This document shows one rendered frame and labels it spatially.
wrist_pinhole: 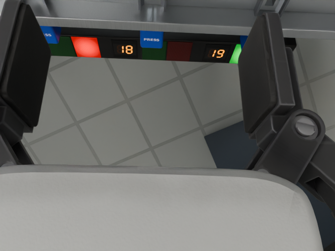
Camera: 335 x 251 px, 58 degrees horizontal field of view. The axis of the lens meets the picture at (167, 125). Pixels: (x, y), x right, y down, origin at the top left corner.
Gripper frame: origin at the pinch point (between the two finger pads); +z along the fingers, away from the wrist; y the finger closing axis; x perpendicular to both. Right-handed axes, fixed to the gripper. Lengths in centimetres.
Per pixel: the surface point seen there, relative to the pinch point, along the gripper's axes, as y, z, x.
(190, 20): 3.6, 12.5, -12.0
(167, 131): 6, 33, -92
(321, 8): 16.1, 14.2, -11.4
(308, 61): 53, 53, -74
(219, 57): 8.4, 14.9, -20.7
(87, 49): -7.6, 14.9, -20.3
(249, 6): 9.3, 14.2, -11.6
